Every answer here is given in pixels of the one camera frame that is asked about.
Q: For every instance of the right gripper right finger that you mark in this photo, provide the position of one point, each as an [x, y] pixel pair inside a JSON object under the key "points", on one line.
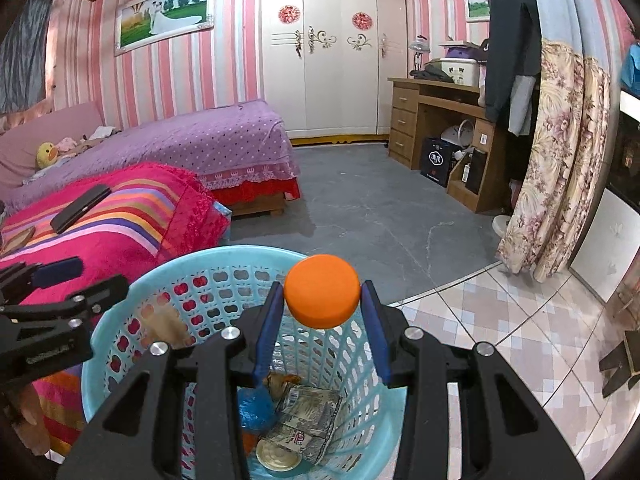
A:
{"points": [[385, 327]]}

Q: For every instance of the black rectangular case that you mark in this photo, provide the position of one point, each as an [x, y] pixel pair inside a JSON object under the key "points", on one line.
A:
{"points": [[74, 211]]}

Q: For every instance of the white wardrobe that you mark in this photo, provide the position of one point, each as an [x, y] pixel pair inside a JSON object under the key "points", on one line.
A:
{"points": [[328, 64]]}

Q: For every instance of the round metal can lid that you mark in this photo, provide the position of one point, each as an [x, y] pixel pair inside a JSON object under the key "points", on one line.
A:
{"points": [[275, 458]]}

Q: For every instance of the blue wrapper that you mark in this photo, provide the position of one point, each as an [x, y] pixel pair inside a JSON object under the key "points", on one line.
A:
{"points": [[257, 411]]}

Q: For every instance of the framed wedding picture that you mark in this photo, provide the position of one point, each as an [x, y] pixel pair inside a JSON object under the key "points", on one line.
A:
{"points": [[139, 23]]}

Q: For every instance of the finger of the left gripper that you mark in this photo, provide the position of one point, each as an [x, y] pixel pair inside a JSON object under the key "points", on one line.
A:
{"points": [[100, 297], [61, 271]]}

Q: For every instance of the orange round cap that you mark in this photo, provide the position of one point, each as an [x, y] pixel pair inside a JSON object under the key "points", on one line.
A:
{"points": [[322, 291]]}

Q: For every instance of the grey window curtain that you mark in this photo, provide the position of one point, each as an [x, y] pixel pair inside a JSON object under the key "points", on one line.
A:
{"points": [[23, 58]]}

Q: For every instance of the brown paper bag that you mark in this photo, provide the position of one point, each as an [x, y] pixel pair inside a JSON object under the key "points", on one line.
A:
{"points": [[165, 324]]}

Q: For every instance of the pink striped blanket bed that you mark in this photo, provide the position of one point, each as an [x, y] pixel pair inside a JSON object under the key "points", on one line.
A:
{"points": [[154, 213]]}

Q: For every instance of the black shopping bag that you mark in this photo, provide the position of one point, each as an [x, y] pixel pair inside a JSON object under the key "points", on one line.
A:
{"points": [[437, 159]]}

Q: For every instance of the wooden desk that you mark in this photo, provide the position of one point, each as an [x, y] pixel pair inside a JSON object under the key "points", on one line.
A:
{"points": [[435, 109]]}

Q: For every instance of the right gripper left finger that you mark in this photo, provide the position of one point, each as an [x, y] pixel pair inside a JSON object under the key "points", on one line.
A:
{"points": [[259, 326]]}

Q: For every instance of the printed snack bag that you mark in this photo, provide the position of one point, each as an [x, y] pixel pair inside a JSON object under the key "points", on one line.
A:
{"points": [[306, 420]]}

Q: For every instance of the orange peel half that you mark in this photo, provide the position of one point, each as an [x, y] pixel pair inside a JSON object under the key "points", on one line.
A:
{"points": [[278, 383]]}

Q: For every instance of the yellow duck plush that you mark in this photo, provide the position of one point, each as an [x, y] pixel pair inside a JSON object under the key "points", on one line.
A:
{"points": [[47, 155]]}

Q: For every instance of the dark hanging coat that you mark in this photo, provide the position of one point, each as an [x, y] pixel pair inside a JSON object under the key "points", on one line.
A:
{"points": [[513, 64]]}

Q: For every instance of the white storage box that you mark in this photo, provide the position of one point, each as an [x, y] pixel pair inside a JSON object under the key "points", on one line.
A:
{"points": [[462, 71]]}

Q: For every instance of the pink pillow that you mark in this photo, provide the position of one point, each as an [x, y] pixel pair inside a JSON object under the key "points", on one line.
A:
{"points": [[19, 145]]}

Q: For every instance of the small desk lamp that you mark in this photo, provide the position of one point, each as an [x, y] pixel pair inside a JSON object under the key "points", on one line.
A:
{"points": [[419, 47]]}

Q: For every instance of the floral curtain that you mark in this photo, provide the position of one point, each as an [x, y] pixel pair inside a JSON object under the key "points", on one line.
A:
{"points": [[566, 160]]}

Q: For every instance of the light blue plastic basket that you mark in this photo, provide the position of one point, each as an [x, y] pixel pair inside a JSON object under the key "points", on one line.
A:
{"points": [[208, 290]]}

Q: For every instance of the purple dotted bed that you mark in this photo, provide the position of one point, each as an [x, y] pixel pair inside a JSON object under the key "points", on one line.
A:
{"points": [[225, 147]]}

